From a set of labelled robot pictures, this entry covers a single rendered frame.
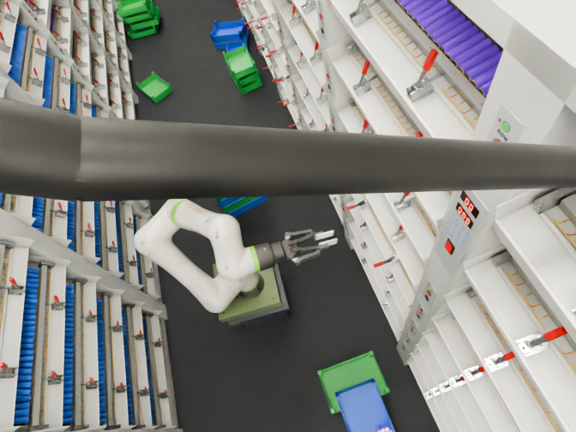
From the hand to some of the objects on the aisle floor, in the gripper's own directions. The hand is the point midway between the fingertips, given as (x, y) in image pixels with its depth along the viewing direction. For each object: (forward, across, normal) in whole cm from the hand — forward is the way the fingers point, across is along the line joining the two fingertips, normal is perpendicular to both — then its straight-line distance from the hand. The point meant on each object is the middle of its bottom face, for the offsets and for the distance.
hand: (326, 239), depth 132 cm
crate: (+9, +39, -88) cm, 97 cm away
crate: (+8, +55, -83) cm, 100 cm away
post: (+46, +35, -80) cm, 99 cm away
